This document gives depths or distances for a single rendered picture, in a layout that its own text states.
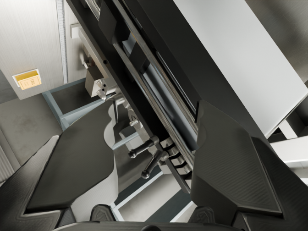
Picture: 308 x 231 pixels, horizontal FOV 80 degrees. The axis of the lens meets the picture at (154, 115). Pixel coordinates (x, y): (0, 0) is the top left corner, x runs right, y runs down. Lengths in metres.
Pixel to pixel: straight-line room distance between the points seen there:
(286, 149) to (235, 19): 0.48
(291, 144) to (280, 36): 0.35
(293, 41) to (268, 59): 0.16
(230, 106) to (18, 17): 0.55
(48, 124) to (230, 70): 2.61
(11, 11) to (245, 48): 0.54
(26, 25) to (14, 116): 2.32
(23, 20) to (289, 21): 0.69
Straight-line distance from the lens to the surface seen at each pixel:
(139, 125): 0.62
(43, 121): 2.83
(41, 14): 0.64
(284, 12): 0.64
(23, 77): 0.81
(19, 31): 0.66
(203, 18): 0.42
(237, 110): 0.23
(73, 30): 0.70
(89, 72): 0.79
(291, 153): 0.79
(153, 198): 2.91
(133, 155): 0.29
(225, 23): 0.46
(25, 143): 2.80
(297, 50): 0.64
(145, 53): 0.26
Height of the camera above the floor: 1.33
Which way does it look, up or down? 5 degrees down
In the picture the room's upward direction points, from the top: 148 degrees clockwise
